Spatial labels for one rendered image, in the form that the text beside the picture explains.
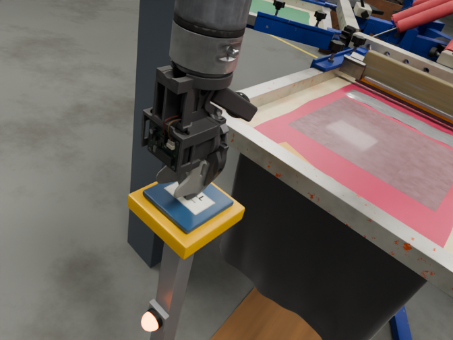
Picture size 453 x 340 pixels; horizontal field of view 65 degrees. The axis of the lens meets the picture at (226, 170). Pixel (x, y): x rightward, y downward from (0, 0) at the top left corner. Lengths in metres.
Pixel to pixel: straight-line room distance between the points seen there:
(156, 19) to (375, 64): 0.64
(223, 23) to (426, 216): 0.52
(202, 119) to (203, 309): 1.20
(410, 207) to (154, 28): 0.79
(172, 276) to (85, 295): 0.95
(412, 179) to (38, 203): 1.62
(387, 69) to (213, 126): 0.80
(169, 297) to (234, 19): 0.51
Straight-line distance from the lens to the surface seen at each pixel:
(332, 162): 0.74
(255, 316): 1.57
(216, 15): 0.36
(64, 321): 1.53
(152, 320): 0.75
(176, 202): 0.52
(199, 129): 0.41
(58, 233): 1.78
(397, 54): 1.36
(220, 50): 0.37
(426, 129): 1.05
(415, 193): 0.77
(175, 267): 0.63
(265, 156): 0.64
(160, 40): 1.07
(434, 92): 1.12
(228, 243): 0.98
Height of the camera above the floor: 1.33
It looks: 37 degrees down
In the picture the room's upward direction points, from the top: 15 degrees clockwise
